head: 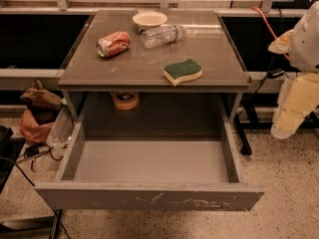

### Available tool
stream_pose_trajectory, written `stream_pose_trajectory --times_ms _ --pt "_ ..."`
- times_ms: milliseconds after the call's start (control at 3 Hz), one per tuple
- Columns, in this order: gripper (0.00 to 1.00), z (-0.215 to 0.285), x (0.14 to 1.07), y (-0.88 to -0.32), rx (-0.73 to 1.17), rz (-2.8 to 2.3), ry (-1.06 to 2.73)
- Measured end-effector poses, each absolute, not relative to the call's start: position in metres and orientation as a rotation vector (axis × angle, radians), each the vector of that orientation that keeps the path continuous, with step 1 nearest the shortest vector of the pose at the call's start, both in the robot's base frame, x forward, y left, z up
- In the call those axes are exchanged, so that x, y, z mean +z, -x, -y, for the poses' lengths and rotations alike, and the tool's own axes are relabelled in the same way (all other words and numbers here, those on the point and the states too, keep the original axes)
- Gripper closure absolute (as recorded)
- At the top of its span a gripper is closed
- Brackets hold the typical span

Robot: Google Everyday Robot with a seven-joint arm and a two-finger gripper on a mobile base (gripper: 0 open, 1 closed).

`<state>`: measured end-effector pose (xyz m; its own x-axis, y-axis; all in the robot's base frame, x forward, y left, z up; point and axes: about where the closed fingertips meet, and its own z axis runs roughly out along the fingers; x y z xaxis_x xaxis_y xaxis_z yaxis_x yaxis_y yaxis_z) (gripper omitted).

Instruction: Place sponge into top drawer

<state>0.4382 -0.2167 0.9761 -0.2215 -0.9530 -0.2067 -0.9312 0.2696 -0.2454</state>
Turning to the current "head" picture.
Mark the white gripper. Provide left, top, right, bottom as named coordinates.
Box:
left=268, top=2, right=319, bottom=139

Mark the green and yellow sponge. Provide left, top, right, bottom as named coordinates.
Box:
left=163, top=59, right=202, bottom=86

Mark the grey cabinet with top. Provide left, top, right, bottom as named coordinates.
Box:
left=57, top=9, right=252, bottom=137

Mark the open grey top drawer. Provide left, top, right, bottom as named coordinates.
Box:
left=36, top=93, right=263, bottom=211

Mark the black table leg stand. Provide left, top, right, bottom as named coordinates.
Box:
left=234, top=104, right=319, bottom=155

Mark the clear plastic water bottle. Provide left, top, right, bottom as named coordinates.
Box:
left=141, top=24, right=186, bottom=48

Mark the white paper bowl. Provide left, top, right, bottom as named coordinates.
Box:
left=133, top=11, right=167, bottom=31

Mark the roll of masking tape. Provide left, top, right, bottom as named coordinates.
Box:
left=112, top=92, right=140, bottom=111

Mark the crushed orange soda can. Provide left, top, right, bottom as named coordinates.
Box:
left=96, top=32, right=131, bottom=58

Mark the clear plastic bag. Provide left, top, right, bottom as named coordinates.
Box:
left=46, top=107, right=74, bottom=150

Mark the orange cloth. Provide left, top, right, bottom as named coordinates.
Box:
left=19, top=110, right=54, bottom=143

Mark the black stand foot bottom left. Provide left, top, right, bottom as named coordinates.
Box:
left=0, top=209, right=71, bottom=239

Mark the black equipment at left edge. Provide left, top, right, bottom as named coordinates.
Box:
left=0, top=125, right=34, bottom=193

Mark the orange cable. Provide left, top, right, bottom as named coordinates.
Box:
left=251, top=5, right=291, bottom=62

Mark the black power adapter with cable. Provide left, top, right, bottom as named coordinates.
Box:
left=18, top=142, right=63, bottom=171

